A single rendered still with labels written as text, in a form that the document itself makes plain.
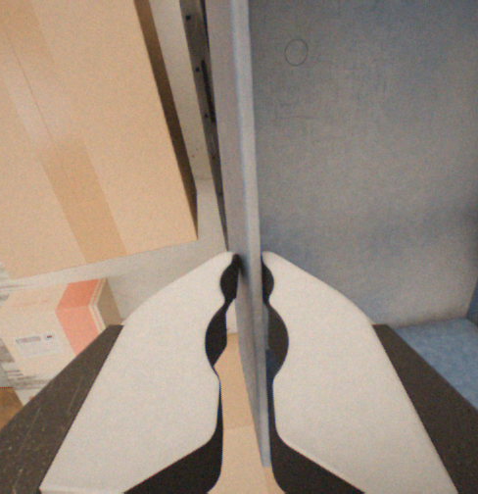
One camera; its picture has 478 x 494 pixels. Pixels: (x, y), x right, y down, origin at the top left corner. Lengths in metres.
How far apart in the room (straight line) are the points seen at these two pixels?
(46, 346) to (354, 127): 0.58
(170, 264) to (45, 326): 0.21
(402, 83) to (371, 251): 0.08
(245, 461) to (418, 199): 0.53
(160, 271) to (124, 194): 0.25
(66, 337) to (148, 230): 0.29
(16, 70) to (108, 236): 0.17
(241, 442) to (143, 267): 0.31
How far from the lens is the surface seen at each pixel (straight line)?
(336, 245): 0.19
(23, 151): 0.41
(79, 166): 0.40
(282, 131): 0.16
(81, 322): 0.61
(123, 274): 0.64
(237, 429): 0.59
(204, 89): 0.29
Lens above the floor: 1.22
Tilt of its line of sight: 60 degrees down
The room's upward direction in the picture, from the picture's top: 167 degrees clockwise
